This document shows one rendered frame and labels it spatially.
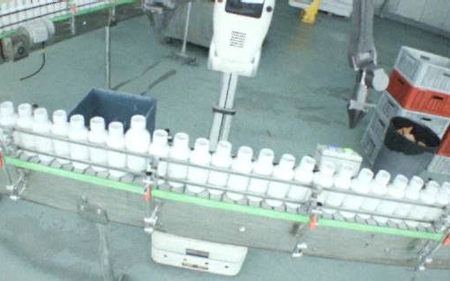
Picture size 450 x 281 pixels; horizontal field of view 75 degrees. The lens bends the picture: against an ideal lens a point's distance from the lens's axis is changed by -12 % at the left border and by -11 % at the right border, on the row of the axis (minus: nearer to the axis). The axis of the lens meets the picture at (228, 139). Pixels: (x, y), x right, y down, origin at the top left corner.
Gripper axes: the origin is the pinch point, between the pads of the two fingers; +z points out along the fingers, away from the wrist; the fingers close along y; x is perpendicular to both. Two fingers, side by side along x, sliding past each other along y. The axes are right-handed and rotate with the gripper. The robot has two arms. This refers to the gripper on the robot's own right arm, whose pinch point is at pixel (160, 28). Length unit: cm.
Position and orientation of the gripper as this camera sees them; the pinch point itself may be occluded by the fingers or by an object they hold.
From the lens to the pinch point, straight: 93.5
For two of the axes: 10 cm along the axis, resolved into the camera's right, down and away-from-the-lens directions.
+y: -0.6, 5.5, -8.3
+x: 9.8, 1.8, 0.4
